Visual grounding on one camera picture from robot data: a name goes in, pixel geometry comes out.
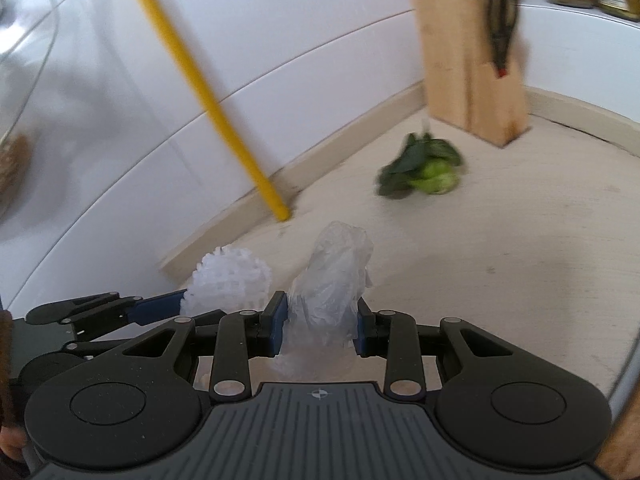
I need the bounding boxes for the black kitchen scissors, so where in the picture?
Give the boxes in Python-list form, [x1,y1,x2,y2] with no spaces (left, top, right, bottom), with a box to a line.
[485,0,521,79]

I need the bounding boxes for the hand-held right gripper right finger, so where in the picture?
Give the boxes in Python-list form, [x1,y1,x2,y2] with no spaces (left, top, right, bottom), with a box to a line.
[351,304,519,402]

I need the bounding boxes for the person's left hand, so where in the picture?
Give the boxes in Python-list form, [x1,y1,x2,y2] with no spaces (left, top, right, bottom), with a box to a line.
[0,425,30,464]

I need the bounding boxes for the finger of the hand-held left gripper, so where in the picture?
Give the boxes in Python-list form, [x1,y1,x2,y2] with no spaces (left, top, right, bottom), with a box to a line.
[25,289,187,327]
[62,309,227,359]

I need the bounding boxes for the white foam fruit net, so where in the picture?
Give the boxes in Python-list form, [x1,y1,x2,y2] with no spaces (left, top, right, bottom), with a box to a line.
[180,243,274,319]

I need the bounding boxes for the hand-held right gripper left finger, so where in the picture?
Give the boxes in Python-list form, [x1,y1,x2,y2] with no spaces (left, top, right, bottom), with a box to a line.
[121,290,291,404]

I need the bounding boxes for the wooden cutting board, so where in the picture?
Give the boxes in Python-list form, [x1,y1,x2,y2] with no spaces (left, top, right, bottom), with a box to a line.
[595,384,640,480]

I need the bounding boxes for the green leafy vegetable scrap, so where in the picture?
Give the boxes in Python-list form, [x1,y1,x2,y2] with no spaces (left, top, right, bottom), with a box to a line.
[375,131,465,200]

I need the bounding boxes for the clear plastic bag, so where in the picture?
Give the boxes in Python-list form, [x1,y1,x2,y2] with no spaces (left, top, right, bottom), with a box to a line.
[272,219,375,379]

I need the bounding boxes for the yellow pipe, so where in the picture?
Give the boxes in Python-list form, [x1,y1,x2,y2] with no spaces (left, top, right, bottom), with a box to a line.
[117,0,292,222]

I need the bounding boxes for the wooden knife block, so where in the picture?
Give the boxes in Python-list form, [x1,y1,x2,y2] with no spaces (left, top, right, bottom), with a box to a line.
[407,0,532,149]

